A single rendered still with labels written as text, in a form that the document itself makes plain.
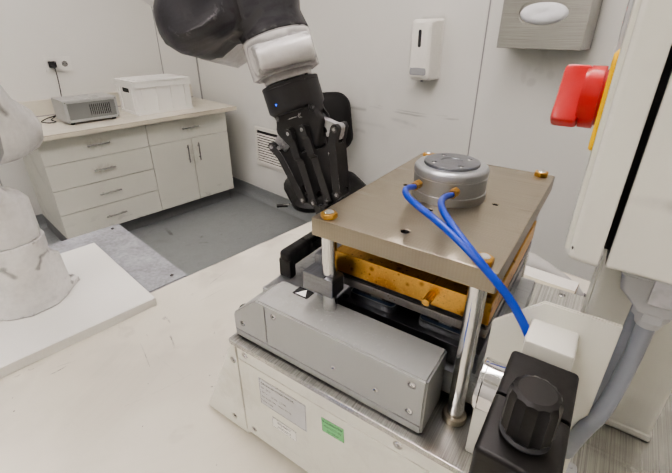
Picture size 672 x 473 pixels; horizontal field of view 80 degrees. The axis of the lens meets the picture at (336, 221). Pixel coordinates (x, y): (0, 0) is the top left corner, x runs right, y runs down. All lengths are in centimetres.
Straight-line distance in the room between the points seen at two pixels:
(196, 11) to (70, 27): 285
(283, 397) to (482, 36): 174
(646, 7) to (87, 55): 330
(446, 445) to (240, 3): 52
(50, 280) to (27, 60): 244
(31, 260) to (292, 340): 62
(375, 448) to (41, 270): 74
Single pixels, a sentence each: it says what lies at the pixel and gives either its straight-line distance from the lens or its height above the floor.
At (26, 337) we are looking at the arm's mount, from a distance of 95.
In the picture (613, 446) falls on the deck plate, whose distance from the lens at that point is 50.
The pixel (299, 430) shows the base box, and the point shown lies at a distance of 56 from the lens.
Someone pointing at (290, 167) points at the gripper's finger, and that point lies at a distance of 57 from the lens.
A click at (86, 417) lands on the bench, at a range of 77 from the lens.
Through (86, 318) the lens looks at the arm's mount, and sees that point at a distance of 94.
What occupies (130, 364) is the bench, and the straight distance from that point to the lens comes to 82.
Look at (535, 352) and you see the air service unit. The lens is 31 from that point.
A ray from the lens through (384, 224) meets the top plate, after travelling 38.
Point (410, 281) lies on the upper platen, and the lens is 41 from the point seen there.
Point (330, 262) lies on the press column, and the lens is 41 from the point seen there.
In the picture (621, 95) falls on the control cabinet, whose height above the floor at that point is 125.
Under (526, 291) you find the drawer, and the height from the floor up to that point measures 97.
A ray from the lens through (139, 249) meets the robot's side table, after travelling 118.
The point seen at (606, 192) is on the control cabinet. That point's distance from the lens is 27.
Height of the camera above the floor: 128
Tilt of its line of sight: 26 degrees down
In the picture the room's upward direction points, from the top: straight up
